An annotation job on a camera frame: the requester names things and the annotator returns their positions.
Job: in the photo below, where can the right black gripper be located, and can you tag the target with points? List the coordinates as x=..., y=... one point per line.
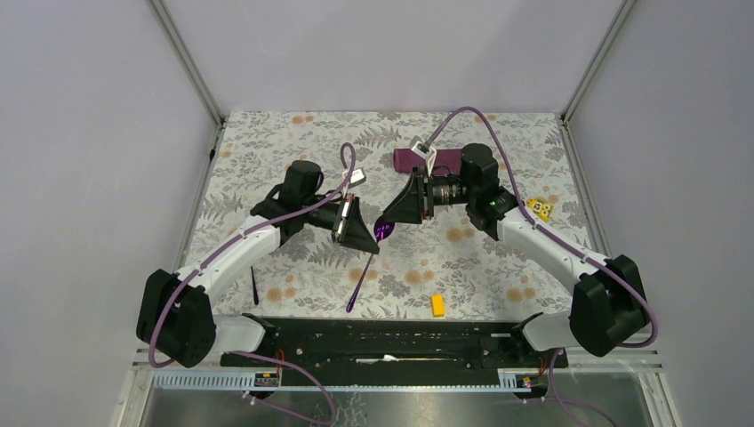
x=412, y=205

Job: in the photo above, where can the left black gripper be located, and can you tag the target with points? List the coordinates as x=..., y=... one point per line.
x=352, y=231

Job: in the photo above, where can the purple satin napkin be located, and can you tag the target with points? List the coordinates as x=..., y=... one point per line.
x=405, y=160

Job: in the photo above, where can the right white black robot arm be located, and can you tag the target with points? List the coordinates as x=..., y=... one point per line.
x=608, y=303

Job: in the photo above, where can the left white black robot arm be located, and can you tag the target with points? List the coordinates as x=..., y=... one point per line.
x=176, y=314

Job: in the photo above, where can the floral tablecloth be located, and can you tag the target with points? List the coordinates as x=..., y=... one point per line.
x=310, y=276

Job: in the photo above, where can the yellow block near front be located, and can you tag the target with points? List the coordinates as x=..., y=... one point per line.
x=437, y=305

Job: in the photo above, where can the dark purple fork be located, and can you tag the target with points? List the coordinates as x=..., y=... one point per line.
x=256, y=298

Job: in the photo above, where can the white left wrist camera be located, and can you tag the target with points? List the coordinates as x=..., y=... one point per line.
x=356, y=178

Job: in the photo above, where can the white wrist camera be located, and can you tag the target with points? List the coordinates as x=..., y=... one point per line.
x=356, y=178
x=425, y=151

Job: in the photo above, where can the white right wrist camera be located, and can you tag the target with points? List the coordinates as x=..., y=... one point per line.
x=425, y=151

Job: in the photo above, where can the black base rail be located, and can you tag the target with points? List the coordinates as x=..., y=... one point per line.
x=407, y=353

